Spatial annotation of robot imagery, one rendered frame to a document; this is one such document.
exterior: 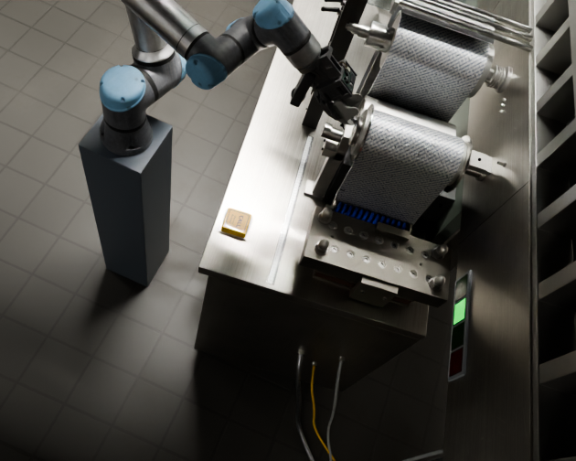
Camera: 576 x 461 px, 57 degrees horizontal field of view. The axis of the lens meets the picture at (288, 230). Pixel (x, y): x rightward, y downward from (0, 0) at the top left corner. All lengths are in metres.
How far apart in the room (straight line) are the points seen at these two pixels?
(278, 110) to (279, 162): 0.21
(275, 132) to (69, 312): 1.19
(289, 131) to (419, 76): 0.50
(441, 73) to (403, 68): 0.09
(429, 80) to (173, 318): 1.46
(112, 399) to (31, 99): 1.54
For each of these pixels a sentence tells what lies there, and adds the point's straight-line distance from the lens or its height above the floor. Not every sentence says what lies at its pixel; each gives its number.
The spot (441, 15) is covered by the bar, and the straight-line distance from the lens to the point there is 1.40.
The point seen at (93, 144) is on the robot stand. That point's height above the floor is 0.90.
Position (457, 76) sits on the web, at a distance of 1.43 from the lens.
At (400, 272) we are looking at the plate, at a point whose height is 1.02.
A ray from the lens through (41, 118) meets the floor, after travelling 2.90.
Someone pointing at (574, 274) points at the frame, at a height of 1.55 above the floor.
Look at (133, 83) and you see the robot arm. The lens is 1.49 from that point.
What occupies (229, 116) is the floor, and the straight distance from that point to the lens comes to 2.91.
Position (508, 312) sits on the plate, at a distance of 1.10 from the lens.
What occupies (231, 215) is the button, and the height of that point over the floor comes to 0.92.
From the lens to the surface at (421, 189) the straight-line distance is 1.39.
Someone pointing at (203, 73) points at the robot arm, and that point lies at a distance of 1.13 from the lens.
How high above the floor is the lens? 2.23
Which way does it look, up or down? 60 degrees down
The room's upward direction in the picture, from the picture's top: 24 degrees clockwise
